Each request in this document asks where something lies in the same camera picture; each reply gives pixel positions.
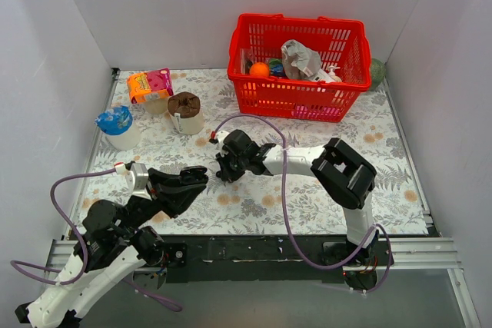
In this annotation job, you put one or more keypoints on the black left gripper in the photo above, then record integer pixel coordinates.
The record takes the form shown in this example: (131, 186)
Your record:
(160, 193)

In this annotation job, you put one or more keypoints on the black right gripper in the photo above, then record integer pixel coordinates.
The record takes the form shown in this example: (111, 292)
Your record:
(229, 163)

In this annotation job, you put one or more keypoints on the black earbud charging case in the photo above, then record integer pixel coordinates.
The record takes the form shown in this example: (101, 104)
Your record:
(194, 175)

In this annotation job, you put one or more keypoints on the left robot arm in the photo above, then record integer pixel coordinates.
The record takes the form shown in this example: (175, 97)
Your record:
(116, 242)

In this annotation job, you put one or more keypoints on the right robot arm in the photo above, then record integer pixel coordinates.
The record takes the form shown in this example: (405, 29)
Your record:
(346, 176)

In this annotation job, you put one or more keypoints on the floral patterned table mat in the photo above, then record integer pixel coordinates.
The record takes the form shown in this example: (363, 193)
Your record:
(261, 178)

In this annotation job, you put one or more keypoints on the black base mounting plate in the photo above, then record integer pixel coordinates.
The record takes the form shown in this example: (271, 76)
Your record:
(260, 257)

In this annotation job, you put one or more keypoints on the brown topped paper roll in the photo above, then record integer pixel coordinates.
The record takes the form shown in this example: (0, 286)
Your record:
(186, 113)

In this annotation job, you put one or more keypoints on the beige cup under package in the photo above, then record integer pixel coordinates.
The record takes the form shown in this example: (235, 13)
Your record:
(157, 106)

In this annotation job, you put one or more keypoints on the blue lidded white cup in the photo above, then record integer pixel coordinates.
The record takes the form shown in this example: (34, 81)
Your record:
(118, 125)

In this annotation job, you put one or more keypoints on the orange fruit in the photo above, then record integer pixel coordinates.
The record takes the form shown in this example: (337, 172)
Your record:
(259, 70)

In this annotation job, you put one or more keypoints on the orange pink snack package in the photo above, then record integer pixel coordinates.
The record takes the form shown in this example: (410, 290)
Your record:
(149, 86)

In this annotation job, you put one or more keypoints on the clear plastic packet in basket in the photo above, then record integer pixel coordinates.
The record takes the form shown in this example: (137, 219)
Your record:
(247, 58)

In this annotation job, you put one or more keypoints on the blue green item in basket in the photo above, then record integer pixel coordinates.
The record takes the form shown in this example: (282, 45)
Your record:
(276, 67)

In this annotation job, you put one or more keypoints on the crumpled grey paper bag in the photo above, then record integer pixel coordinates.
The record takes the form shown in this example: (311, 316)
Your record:
(299, 61)

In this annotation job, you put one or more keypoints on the white pump bottle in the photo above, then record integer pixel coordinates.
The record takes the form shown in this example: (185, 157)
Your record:
(327, 76)

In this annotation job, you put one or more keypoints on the red plastic shopping basket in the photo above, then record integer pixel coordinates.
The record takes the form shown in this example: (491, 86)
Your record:
(339, 42)

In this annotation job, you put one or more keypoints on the green ball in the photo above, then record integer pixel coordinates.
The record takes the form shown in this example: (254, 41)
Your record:
(378, 73)

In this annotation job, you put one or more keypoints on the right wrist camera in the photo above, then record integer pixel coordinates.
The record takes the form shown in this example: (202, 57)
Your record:
(217, 139)

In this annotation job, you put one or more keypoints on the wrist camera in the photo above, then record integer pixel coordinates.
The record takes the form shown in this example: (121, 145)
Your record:
(217, 139)
(136, 176)

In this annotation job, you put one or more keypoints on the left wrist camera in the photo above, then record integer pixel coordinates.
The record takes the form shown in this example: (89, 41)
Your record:
(136, 176)

